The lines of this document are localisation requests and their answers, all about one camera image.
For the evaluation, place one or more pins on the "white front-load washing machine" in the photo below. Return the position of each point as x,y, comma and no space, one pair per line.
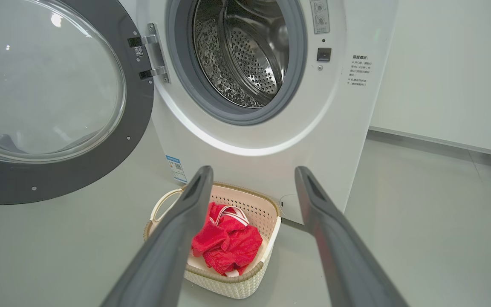
335,140

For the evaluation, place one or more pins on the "printed text instruction label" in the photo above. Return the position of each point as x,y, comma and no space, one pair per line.
359,70

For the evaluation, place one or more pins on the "red garment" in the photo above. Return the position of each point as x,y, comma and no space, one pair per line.
228,243

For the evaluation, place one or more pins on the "grey icon warning sticker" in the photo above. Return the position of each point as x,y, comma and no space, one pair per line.
320,17

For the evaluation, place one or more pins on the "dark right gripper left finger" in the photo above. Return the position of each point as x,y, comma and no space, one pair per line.
164,264

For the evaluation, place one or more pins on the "blue energy label sticker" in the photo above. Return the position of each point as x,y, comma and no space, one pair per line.
176,168

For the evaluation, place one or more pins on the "cream perforated laundry basket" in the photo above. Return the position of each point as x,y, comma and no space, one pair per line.
258,211

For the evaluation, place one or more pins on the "metal door hinge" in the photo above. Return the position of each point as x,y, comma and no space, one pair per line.
156,51

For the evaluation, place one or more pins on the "steel perforated washer drum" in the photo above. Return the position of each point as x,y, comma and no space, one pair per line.
249,64

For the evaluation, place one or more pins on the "black door lock slot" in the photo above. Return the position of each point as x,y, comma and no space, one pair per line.
324,54

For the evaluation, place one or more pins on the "dark round washing machine door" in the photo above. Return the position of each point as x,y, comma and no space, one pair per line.
49,85

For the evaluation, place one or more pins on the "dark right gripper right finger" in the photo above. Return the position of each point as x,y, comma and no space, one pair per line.
348,268

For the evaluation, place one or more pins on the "grey rubber door seal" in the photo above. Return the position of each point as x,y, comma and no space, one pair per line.
179,64

